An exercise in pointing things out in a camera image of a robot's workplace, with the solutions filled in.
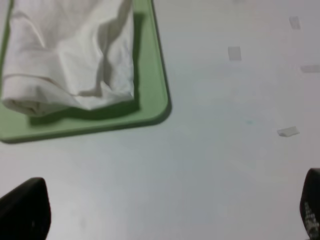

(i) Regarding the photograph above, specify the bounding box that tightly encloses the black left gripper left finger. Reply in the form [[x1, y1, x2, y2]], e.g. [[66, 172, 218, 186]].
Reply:
[[0, 177, 52, 240]]

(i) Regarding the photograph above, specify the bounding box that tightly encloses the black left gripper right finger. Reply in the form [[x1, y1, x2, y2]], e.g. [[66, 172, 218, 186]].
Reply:
[[299, 168, 320, 240]]

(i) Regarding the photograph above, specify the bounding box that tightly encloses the white short sleeve t-shirt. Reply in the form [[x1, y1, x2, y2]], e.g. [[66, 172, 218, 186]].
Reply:
[[1, 0, 135, 117]]

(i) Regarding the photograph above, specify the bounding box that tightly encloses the green plastic tray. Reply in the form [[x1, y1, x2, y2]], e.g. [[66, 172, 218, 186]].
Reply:
[[0, 0, 171, 143]]

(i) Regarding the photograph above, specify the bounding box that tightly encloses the clear tape piece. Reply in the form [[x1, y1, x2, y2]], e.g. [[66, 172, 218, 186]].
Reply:
[[277, 126, 300, 138]]

